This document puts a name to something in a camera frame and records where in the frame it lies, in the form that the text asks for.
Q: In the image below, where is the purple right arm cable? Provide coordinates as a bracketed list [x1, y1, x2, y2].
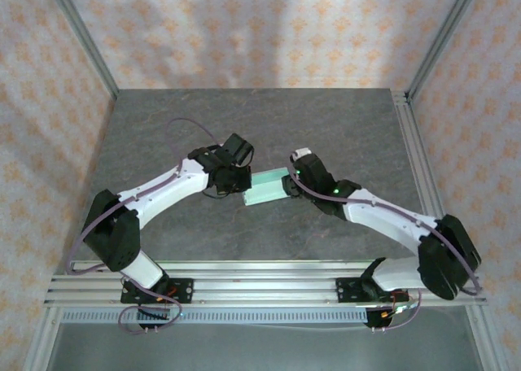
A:
[288, 155, 484, 334]

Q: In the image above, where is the aluminium frame leg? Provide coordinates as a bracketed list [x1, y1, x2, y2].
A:
[463, 305, 504, 371]
[24, 305, 62, 371]

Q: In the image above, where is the aluminium mounting rail beam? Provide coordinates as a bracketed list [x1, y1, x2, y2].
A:
[42, 259, 488, 310]

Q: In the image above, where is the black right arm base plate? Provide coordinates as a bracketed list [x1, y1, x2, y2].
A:
[335, 276, 408, 306]

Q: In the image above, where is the aluminium side rail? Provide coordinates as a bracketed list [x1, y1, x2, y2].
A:
[391, 92, 464, 273]

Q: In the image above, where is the slotted grey cable duct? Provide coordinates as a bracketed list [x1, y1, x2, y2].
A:
[59, 308, 370, 324]

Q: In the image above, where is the aluminium frame post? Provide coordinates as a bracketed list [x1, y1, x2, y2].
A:
[43, 0, 120, 100]
[405, 0, 485, 103]

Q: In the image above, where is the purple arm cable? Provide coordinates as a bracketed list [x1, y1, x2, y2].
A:
[288, 155, 484, 334]
[67, 117, 229, 336]

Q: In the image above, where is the light teal paper box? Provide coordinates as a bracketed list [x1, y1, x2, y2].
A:
[242, 166, 294, 207]

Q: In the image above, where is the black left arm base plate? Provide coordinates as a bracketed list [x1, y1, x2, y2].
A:
[120, 277, 195, 306]

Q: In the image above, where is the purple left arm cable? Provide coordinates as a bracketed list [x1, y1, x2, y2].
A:
[67, 117, 229, 336]

